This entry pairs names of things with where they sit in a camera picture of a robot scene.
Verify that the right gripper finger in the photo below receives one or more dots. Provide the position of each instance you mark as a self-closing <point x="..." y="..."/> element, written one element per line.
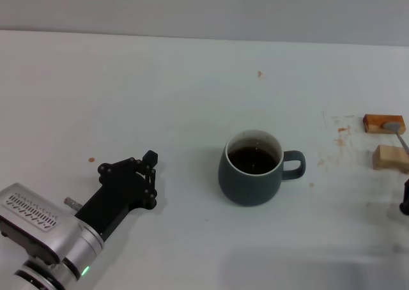
<point x="405" y="207"/>

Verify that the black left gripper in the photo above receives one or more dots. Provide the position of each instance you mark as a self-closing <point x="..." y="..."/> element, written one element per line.
<point x="112" y="200"/>

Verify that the grey ceramic coffee cup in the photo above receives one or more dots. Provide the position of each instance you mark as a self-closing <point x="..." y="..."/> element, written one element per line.
<point x="246" y="187"/>

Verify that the light wooden block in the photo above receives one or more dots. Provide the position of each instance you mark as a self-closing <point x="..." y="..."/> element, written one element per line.
<point x="386" y="159"/>

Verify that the left wrist metal connector stub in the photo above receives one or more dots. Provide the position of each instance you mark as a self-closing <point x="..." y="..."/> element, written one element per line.
<point x="72" y="203"/>

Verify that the dark orange wooden block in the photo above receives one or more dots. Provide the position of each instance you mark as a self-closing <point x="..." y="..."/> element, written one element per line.
<point x="372" y="124"/>

